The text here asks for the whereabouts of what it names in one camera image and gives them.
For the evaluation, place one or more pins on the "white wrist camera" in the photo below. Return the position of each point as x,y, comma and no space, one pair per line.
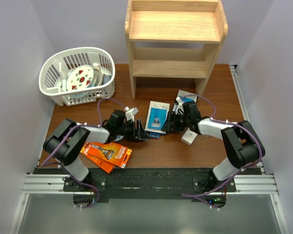
179,100
130,113

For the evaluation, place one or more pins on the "blue patterned small bowl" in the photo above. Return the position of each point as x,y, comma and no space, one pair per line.
118,138

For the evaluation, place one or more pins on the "blue razor box grey back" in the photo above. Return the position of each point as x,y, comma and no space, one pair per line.
186,96

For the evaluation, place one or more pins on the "aluminium rail frame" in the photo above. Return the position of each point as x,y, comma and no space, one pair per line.
47,209

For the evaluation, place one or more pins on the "orange razor package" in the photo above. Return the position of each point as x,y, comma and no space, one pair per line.
112,153
106,166

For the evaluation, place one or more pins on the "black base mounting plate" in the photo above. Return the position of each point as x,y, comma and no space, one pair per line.
134,183

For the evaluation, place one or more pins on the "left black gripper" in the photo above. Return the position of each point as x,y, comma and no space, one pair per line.
142,134

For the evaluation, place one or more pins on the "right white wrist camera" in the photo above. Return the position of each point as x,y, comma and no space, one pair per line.
179,100

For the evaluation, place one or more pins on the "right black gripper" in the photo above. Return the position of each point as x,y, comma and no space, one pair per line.
168,126

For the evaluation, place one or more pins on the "white plastic dish basket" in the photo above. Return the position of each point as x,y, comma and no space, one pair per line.
55,71

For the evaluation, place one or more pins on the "white plate with card suits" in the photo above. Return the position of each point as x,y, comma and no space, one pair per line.
80,78

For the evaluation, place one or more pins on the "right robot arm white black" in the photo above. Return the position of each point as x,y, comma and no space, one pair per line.
242,145

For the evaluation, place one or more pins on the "bottom orange razor package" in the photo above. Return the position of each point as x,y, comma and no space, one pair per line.
106,166

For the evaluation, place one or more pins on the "top orange razor package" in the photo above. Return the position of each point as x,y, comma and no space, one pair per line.
112,153

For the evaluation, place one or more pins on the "white slim razor box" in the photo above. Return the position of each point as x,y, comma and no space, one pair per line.
189,137

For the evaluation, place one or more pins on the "wooden two-tier shelf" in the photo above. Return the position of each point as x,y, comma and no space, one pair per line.
174,39

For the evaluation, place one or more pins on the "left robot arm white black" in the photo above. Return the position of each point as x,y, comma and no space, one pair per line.
65,143

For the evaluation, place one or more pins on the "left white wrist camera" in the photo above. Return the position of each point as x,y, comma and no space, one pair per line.
130,113

